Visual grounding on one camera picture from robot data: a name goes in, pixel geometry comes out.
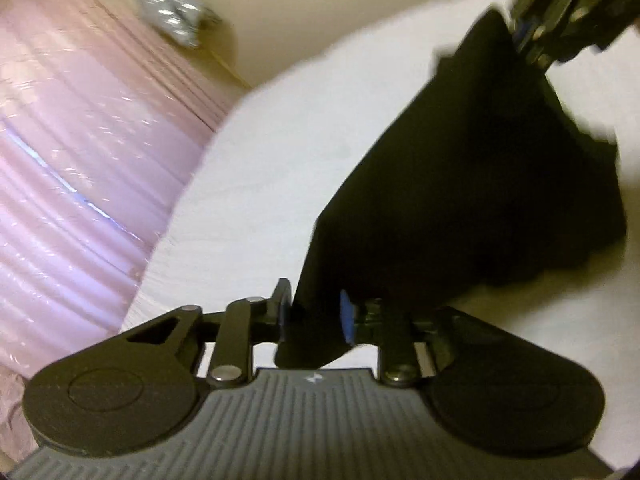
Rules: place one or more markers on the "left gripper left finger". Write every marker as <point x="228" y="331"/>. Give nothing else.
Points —
<point x="236" y="331"/>

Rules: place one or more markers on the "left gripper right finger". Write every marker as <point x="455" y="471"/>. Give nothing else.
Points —
<point x="376" y="323"/>

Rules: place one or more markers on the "black garment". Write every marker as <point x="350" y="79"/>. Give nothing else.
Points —
<point x="482" y="181"/>

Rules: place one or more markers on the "striped white bedspread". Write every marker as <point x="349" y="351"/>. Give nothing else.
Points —
<point x="246" y="218"/>

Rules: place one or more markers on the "pink curtain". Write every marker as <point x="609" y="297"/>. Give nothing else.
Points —
<point x="103" y="124"/>

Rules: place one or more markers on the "pink crumpled blanket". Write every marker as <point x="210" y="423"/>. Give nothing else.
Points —
<point x="17" y="440"/>

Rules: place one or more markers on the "silver grey hanging item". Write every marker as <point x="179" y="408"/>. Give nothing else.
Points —
<point x="180" y="20"/>

